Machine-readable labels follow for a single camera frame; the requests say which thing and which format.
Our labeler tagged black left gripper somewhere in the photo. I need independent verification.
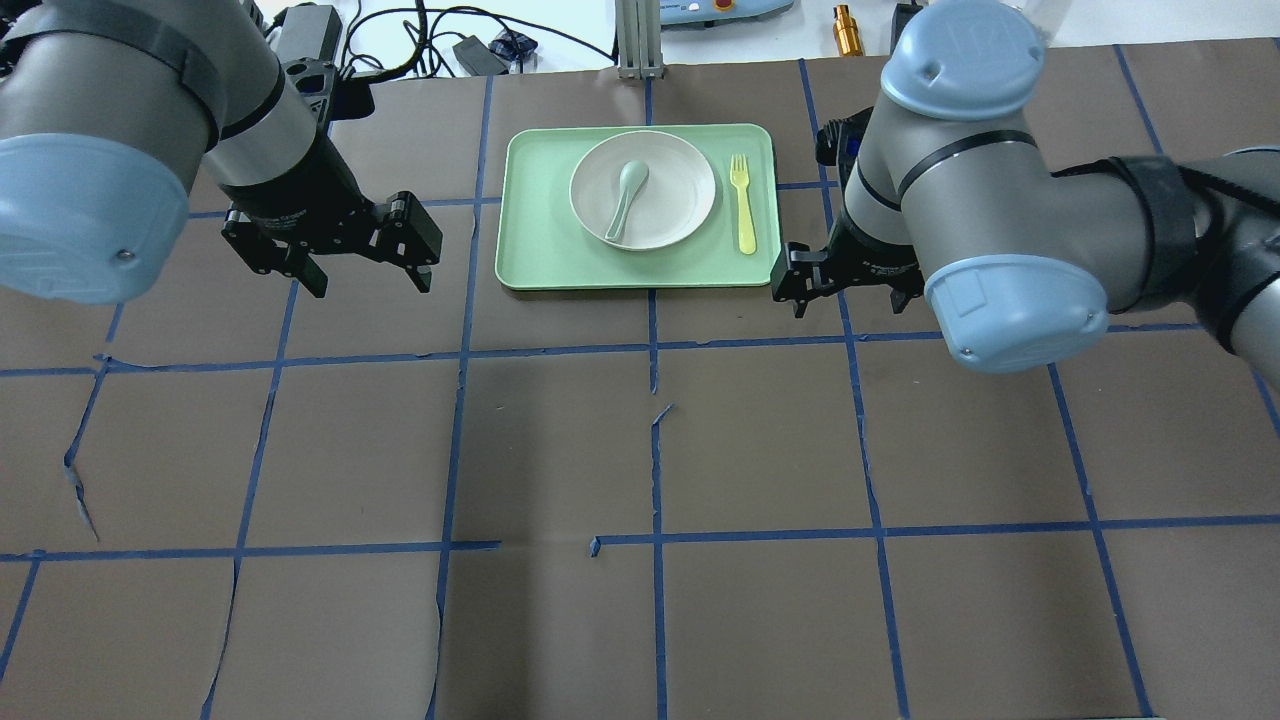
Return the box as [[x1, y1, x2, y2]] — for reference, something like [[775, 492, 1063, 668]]
[[220, 131, 444, 299]]

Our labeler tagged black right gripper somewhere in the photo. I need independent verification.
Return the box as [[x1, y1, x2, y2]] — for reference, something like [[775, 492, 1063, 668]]
[[771, 215, 925, 319]]

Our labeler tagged yellow plastic fork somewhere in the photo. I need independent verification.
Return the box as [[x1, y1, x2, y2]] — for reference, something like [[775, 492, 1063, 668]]
[[730, 154, 758, 256]]

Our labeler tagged white round plate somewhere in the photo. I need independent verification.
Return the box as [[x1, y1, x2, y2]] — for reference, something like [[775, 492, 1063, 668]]
[[570, 129, 717, 252]]

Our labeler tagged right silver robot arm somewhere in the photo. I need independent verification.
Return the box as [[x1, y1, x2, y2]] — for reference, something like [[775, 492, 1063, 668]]
[[771, 1, 1279, 386]]

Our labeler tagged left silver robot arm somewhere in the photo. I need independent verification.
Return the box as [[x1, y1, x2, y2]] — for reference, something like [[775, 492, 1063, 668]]
[[1, 1, 443, 305]]

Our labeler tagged mint green tray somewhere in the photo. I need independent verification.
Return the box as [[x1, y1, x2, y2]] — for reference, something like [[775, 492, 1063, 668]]
[[495, 123, 781, 291]]

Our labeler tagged mint green plastic spoon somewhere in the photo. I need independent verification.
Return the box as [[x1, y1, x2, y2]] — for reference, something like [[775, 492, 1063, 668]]
[[603, 160, 650, 243]]

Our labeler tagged black power adapter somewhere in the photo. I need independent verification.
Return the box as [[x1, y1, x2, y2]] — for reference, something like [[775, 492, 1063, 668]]
[[452, 35, 509, 77]]

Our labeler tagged brass cylindrical connector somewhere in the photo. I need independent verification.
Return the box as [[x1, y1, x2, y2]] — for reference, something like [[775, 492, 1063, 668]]
[[832, 4, 867, 56]]

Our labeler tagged aluminium frame post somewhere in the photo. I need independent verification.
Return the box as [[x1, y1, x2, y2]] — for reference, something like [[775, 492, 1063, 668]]
[[613, 0, 666, 79]]

